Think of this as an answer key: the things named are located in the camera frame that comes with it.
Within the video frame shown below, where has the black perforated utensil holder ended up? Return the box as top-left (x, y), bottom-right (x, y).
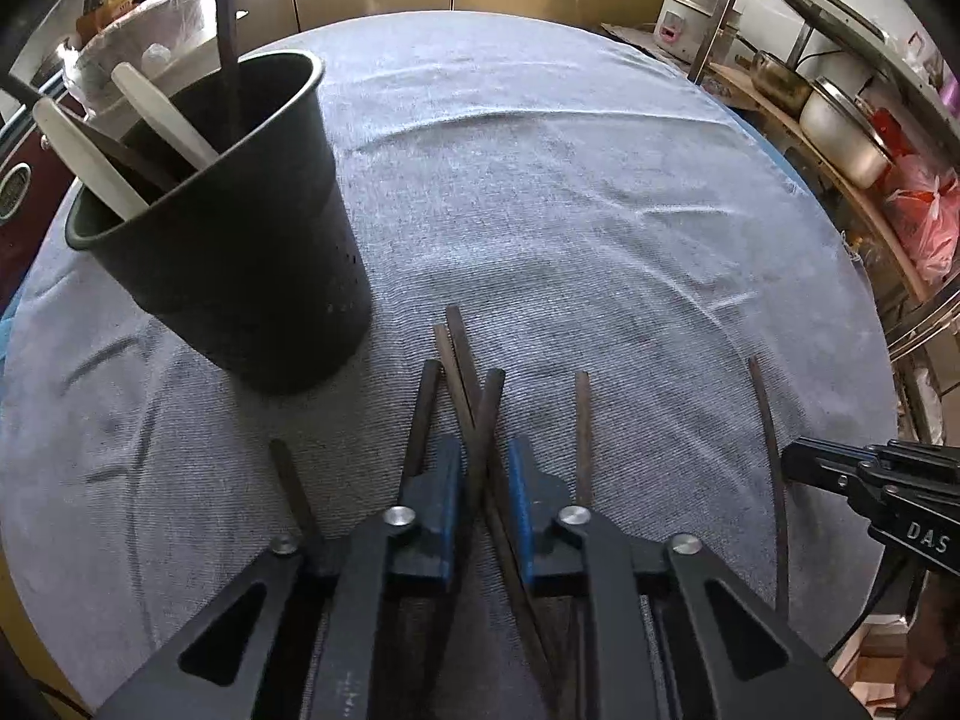
top-left (64, 51), bottom-right (376, 396)

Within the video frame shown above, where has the large aluminium pot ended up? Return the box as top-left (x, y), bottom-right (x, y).
top-left (797, 75), bottom-right (897, 191)

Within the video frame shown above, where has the blue table cover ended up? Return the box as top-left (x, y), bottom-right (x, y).
top-left (0, 112), bottom-right (815, 365)

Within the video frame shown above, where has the grey tablecloth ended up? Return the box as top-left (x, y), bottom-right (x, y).
top-left (0, 11), bottom-right (901, 720)

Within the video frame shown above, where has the white plastic spoon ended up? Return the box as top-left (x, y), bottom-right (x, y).
top-left (32, 97), bottom-right (151, 224)
top-left (111, 62), bottom-right (220, 170)

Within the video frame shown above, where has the wooden shelf board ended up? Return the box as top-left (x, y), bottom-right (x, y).
top-left (705, 60), bottom-right (935, 301)

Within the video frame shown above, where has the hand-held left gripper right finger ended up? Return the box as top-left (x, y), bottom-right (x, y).
top-left (507, 435), bottom-right (875, 720)

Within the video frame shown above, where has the small steel pot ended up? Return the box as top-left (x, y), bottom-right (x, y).
top-left (750, 51), bottom-right (817, 117)

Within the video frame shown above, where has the plastic-wrapped metal pot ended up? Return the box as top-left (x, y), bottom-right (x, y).
top-left (64, 0), bottom-right (226, 121)

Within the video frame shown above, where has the dark wooden chopstick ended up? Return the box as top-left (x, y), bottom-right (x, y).
top-left (216, 0), bottom-right (242, 132)
top-left (459, 367), bottom-right (507, 541)
top-left (0, 71), bottom-right (182, 192)

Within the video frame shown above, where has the black flat tray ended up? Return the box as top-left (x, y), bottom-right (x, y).
top-left (772, 0), bottom-right (887, 38)

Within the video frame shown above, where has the bunch of dark chopsticks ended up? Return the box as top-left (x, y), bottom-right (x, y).
top-left (268, 305), bottom-right (791, 720)

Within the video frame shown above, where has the metal shelf rack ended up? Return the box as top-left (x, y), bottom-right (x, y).
top-left (690, 0), bottom-right (960, 466)

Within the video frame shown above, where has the white rice cooker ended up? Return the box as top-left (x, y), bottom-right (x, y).
top-left (655, 0), bottom-right (740, 65)

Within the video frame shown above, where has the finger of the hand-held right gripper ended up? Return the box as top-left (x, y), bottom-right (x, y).
top-left (780, 439), bottom-right (895, 501)
top-left (868, 437), bottom-right (960, 467)

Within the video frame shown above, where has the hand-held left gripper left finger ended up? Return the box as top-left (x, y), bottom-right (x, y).
top-left (94, 433), bottom-right (464, 720)

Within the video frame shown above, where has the red plastic bag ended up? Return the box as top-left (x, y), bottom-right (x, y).
top-left (883, 154), bottom-right (960, 287)

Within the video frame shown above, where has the dark red built-in oven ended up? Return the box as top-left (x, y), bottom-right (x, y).
top-left (0, 86), bottom-right (57, 275)

